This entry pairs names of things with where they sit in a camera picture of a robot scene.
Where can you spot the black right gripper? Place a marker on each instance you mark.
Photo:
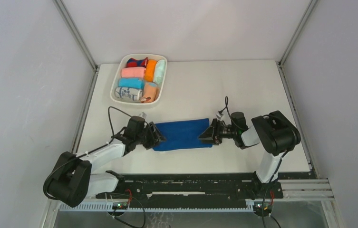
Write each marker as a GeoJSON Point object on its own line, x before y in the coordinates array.
{"type": "Point", "coordinates": [212, 134]}

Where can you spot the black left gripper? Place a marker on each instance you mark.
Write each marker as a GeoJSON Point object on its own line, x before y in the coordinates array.
{"type": "Point", "coordinates": [153, 141]}

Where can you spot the blue microfiber towel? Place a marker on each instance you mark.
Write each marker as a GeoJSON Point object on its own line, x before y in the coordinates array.
{"type": "Point", "coordinates": [182, 135]}

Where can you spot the orange towel with blue dots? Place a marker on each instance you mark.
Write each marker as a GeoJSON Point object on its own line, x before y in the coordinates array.
{"type": "Point", "coordinates": [149, 92]}

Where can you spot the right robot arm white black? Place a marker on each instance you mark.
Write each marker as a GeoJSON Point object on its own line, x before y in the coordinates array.
{"type": "Point", "coordinates": [273, 131]}

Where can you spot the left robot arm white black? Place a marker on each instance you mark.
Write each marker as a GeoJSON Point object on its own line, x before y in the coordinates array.
{"type": "Point", "coordinates": [73, 178]}

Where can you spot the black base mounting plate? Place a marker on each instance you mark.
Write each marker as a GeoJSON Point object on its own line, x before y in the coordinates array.
{"type": "Point", "coordinates": [196, 190]}

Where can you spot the white printed rolled towel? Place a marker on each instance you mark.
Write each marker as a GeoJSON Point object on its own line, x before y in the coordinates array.
{"type": "Point", "coordinates": [128, 94]}

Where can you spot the light blue rolled towel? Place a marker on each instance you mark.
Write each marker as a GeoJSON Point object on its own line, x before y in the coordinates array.
{"type": "Point", "coordinates": [134, 82]}

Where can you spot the white plastic tray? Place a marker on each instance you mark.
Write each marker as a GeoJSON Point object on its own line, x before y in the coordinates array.
{"type": "Point", "coordinates": [118, 76]}

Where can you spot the orange rolled towel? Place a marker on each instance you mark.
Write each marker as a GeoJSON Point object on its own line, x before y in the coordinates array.
{"type": "Point", "coordinates": [149, 70]}

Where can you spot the mint green rolled towel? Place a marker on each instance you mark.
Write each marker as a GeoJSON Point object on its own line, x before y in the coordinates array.
{"type": "Point", "coordinates": [159, 71]}

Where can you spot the pink rolled towel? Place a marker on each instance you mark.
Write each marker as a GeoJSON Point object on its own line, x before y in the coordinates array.
{"type": "Point", "coordinates": [129, 72]}

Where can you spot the red and blue rolled towel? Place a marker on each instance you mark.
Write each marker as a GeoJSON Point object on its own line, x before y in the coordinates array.
{"type": "Point", "coordinates": [132, 62]}

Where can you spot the white slotted cable duct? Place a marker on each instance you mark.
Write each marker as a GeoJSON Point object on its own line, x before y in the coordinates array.
{"type": "Point", "coordinates": [108, 207]}

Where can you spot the left circuit board with wires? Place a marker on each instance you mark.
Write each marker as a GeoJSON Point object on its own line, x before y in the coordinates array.
{"type": "Point", "coordinates": [115, 213]}

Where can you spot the circuit board with wires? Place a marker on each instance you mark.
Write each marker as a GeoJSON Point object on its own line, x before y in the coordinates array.
{"type": "Point", "coordinates": [263, 210]}
{"type": "Point", "coordinates": [115, 213]}

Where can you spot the right circuit board with wires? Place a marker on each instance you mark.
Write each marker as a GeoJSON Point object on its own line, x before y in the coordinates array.
{"type": "Point", "coordinates": [263, 210]}

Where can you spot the right aluminium frame post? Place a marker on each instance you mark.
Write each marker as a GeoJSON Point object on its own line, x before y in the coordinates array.
{"type": "Point", "coordinates": [298, 31]}

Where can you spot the aluminium frame post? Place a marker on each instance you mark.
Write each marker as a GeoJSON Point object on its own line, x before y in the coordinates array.
{"type": "Point", "coordinates": [298, 31]}
{"type": "Point", "coordinates": [61, 7]}

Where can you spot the left aluminium frame post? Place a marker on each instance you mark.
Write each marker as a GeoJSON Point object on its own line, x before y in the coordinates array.
{"type": "Point", "coordinates": [61, 7]}

